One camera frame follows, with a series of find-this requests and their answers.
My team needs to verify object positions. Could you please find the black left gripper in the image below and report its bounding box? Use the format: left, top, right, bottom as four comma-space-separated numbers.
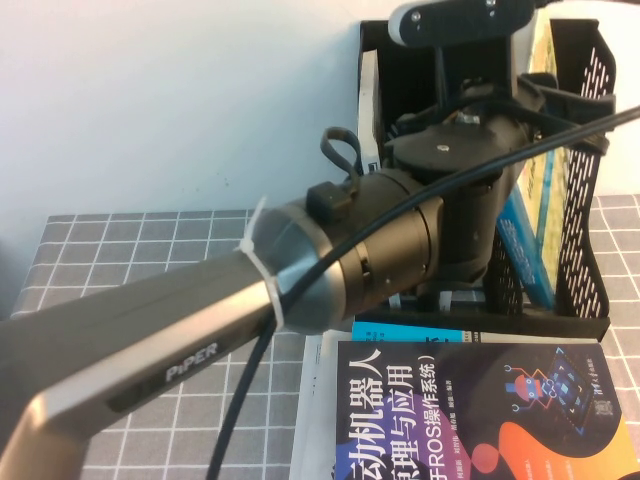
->
513, 71, 617, 146

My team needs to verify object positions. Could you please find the yellow mechanical devices book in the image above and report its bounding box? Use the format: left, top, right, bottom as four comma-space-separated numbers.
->
496, 8, 575, 307

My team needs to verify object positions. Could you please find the black plastic book stand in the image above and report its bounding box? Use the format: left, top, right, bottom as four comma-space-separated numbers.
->
352, 18, 617, 341

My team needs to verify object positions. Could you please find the thin white book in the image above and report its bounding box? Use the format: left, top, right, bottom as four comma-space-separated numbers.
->
356, 48, 401, 310

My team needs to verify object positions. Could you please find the cyan white book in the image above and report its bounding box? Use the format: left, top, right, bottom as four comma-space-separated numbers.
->
351, 321, 487, 347

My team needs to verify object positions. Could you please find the black robot ROS book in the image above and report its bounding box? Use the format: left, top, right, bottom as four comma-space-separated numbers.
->
327, 339, 635, 480

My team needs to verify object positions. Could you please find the white paperback book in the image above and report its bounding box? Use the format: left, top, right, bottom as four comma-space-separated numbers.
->
289, 330, 354, 480

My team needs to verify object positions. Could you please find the white zip tie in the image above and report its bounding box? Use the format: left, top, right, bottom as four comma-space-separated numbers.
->
238, 196, 287, 330

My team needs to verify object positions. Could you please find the grey checkered tablecloth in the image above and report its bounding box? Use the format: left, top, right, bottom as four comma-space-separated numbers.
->
0, 193, 640, 480

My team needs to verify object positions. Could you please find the long black cable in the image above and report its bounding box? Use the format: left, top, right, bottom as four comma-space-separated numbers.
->
205, 104, 640, 480

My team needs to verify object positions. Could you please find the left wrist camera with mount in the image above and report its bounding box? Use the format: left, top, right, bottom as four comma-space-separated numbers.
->
387, 0, 536, 104

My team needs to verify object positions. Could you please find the short grey cable with plug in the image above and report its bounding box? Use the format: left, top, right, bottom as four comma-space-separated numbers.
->
306, 126, 362, 222

